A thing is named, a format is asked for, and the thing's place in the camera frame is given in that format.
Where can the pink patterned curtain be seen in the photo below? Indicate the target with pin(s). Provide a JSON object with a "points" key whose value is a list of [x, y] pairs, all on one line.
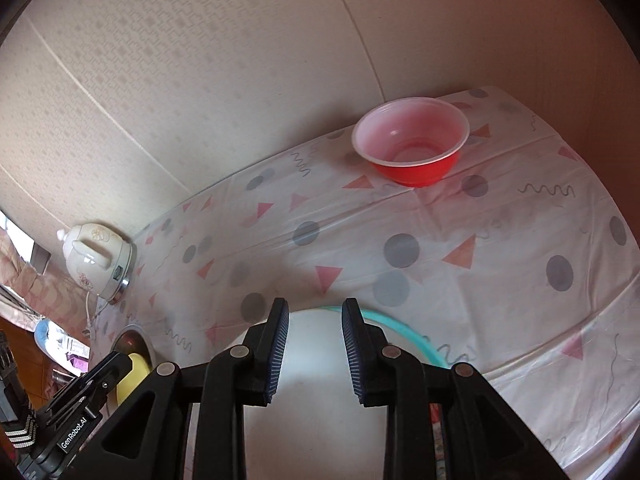
{"points": [[50, 290]]}

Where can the patterned plastic tablecloth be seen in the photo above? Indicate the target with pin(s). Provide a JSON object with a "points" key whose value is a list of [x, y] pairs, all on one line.
{"points": [[425, 260]]}

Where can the red plastic bowl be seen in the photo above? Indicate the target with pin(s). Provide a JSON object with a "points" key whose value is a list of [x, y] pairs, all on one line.
{"points": [[415, 160]]}

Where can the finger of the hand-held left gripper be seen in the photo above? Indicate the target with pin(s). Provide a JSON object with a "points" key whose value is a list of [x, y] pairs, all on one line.
{"points": [[90, 385]]}

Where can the yellow plastic bowl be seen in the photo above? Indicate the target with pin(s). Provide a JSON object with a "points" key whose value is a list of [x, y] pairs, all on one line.
{"points": [[135, 372]]}

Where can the light blue plastic object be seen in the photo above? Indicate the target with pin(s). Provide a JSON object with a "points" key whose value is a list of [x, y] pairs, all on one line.
{"points": [[44, 337]]}

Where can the stainless steel bowl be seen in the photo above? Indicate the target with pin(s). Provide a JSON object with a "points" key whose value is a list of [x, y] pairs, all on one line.
{"points": [[132, 342]]}

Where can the white electric kettle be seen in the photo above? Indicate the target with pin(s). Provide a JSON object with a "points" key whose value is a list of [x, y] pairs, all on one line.
{"points": [[95, 250]]}

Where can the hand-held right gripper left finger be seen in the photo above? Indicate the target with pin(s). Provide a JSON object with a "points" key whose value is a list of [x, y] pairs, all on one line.
{"points": [[276, 355]]}

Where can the teal plastic plate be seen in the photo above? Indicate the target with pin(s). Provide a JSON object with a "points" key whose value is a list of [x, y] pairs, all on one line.
{"points": [[415, 341]]}

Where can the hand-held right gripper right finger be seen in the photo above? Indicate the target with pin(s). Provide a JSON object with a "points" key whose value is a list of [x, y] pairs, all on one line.
{"points": [[352, 355]]}

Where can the white plate with red print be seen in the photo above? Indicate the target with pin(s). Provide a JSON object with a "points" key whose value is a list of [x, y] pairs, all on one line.
{"points": [[312, 410]]}

